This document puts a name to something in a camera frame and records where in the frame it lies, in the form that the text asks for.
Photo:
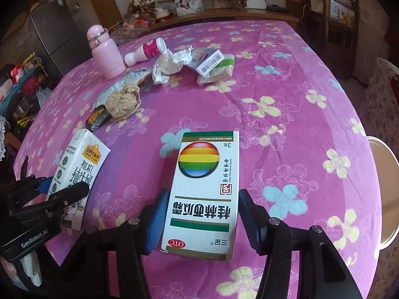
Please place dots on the pile of colourful clutter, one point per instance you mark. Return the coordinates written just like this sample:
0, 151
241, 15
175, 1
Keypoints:
18, 90

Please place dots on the silver printed packet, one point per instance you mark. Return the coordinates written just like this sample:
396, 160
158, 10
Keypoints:
124, 81

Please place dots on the grey refrigerator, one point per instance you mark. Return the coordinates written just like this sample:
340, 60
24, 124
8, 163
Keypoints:
53, 34

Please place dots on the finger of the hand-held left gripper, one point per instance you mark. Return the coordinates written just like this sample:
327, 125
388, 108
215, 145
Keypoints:
43, 182
71, 193

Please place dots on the white rainbow medicine box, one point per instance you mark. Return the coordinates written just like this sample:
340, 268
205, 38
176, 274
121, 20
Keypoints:
202, 199

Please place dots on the white bottle pink label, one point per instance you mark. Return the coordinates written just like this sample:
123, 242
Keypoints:
149, 49

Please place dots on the crumpled beige paper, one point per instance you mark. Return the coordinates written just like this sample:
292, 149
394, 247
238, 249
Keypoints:
123, 101

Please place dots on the wooden headboard shelf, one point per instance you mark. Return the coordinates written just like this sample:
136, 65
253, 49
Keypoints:
233, 17

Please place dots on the small photo frame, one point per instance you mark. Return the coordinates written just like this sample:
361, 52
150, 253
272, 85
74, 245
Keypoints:
188, 5

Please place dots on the pink floral bedsheet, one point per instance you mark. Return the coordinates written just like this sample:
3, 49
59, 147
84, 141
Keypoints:
280, 115

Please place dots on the person's left hand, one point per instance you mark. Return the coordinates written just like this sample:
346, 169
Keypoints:
29, 271

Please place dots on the white box with barcode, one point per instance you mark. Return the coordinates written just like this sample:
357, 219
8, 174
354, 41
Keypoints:
210, 62

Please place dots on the dark snack packet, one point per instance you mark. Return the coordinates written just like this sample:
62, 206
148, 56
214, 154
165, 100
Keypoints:
98, 118

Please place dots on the white plastic bag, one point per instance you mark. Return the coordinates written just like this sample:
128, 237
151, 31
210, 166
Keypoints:
43, 96

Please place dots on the wooden chair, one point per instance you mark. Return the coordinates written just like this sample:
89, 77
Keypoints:
336, 46

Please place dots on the white trash bin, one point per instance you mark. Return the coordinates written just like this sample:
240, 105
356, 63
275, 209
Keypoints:
385, 193

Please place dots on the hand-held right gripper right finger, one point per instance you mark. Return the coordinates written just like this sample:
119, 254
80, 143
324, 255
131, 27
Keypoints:
251, 224

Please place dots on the small black device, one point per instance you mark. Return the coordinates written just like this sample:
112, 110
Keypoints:
278, 8

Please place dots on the white milk carton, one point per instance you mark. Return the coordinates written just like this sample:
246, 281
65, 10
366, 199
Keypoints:
78, 158

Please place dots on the white red bowl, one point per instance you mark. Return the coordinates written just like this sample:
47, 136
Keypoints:
162, 13

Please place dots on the pile of plastic bags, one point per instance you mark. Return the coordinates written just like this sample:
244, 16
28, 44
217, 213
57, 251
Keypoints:
134, 26

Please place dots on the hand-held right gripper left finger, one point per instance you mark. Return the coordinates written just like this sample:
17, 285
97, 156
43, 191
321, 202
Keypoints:
157, 221

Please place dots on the colourful printed box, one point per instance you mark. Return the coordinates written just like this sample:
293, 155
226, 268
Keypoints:
343, 14

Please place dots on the floral covered sofa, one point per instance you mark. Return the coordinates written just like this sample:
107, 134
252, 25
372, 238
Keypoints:
383, 99

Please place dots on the green white tissue pack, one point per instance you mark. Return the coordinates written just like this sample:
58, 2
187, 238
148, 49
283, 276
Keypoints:
223, 70

